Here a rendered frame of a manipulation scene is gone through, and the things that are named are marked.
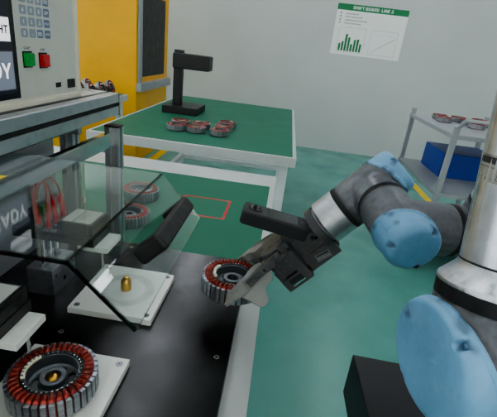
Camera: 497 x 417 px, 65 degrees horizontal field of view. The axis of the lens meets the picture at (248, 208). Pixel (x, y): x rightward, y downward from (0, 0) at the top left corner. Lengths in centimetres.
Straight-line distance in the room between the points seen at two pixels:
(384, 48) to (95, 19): 356
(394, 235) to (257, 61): 527
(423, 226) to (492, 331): 19
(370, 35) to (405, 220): 531
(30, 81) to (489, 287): 64
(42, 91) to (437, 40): 557
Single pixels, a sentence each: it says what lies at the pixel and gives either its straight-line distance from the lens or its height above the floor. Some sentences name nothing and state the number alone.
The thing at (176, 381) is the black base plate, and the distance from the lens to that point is 64.
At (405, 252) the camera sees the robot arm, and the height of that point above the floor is 102.
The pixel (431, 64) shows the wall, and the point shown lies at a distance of 598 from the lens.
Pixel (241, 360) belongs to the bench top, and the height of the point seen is 75.
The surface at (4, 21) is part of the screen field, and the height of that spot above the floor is 123.
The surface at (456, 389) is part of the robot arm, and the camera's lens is 37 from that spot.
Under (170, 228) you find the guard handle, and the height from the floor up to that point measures 106.
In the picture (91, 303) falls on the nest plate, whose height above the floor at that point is 78.
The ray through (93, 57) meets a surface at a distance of 428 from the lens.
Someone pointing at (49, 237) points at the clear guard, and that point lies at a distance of 38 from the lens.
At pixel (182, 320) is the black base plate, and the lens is 74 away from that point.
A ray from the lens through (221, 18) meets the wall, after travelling 578.
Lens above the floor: 123
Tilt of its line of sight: 22 degrees down
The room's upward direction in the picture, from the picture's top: 7 degrees clockwise
